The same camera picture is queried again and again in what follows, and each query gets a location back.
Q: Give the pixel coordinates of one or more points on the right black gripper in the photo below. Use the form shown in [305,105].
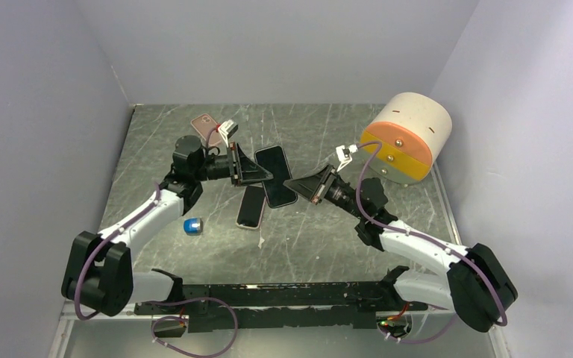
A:
[312,187]

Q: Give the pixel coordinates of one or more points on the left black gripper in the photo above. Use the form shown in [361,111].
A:
[245,171]

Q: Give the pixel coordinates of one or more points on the black phone case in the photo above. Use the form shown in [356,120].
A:
[256,163]

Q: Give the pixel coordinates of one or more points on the black smartphone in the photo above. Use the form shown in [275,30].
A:
[251,206]
[274,173]

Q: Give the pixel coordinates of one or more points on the beige phone case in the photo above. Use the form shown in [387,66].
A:
[241,217]

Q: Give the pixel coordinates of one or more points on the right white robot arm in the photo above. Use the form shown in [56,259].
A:
[468,281]

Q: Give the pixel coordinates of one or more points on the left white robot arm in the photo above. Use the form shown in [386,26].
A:
[99,276]

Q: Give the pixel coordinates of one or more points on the pink phone case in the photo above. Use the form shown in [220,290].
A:
[208,129]

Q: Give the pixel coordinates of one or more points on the blue grey small cylinder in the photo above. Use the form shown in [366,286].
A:
[193,226]

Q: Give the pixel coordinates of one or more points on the round drawer cabinet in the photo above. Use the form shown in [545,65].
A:
[413,130]

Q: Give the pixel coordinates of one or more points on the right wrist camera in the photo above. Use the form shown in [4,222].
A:
[344,155]

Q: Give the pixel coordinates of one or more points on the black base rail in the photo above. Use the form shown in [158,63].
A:
[358,304]

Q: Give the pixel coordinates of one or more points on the aluminium frame rail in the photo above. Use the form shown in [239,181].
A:
[69,313]

